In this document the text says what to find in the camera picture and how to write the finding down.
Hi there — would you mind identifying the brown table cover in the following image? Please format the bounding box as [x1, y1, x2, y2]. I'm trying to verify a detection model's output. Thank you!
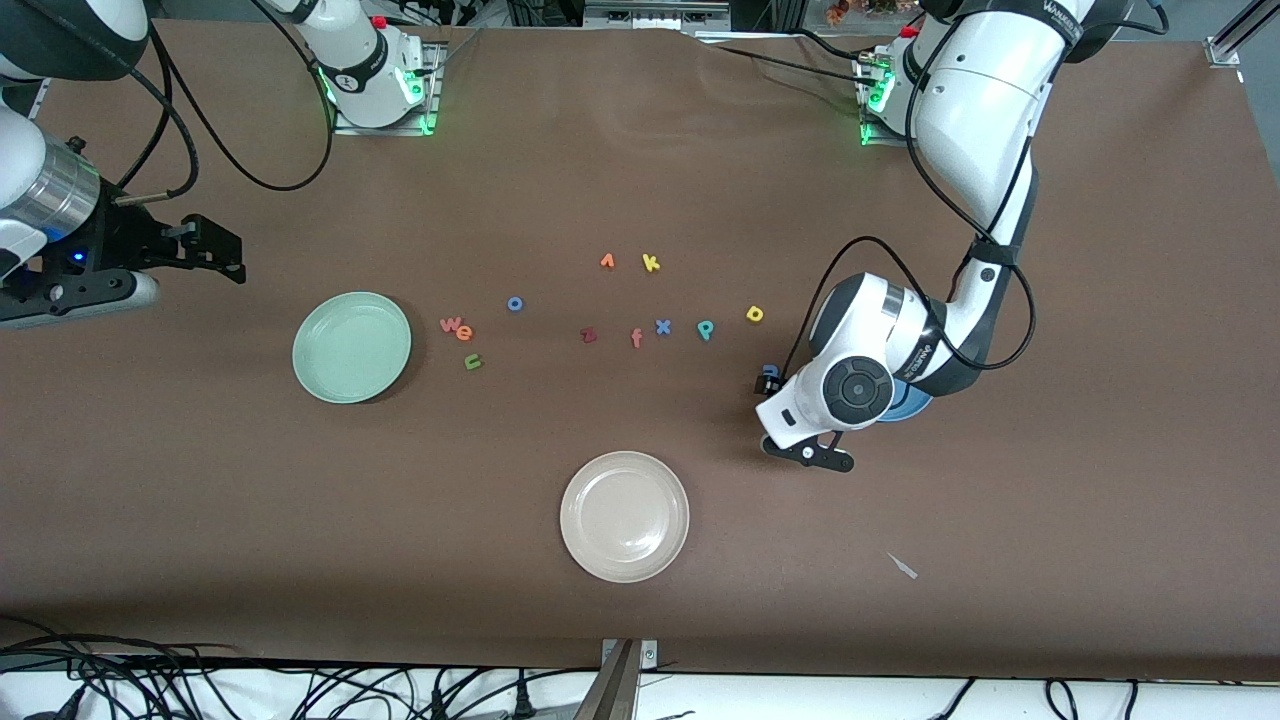
[0, 18, 1280, 681]

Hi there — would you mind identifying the blue plate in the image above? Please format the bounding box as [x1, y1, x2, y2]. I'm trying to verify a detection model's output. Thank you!
[876, 385, 936, 424]

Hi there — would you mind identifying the green plate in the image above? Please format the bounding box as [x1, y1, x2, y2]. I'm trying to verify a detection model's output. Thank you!
[292, 291, 413, 405]

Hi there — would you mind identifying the beige plate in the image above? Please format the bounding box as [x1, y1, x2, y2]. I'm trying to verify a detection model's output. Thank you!
[559, 450, 691, 584]

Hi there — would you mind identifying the grey background equipment box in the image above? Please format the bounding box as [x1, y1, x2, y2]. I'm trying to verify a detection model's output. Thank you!
[583, 0, 731, 31]

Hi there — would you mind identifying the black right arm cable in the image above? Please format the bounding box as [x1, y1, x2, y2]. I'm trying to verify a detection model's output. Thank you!
[110, 0, 334, 206]

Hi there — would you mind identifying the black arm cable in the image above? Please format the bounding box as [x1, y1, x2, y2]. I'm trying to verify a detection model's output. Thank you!
[780, 30, 1037, 386]
[110, 0, 334, 206]

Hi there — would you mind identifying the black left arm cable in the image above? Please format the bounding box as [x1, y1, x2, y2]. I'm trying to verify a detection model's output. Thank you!
[780, 30, 1037, 386]

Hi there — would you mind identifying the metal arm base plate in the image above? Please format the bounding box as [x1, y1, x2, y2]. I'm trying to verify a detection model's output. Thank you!
[860, 55, 919, 149]
[333, 40, 443, 137]

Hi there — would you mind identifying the thin black table cable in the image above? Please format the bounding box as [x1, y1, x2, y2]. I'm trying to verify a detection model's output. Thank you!
[700, 38, 881, 81]

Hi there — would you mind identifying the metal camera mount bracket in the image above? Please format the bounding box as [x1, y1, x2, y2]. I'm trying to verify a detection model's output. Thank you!
[572, 638, 661, 720]

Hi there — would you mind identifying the tangled black cable bundle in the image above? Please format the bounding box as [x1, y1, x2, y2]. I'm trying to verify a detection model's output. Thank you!
[0, 620, 601, 720]

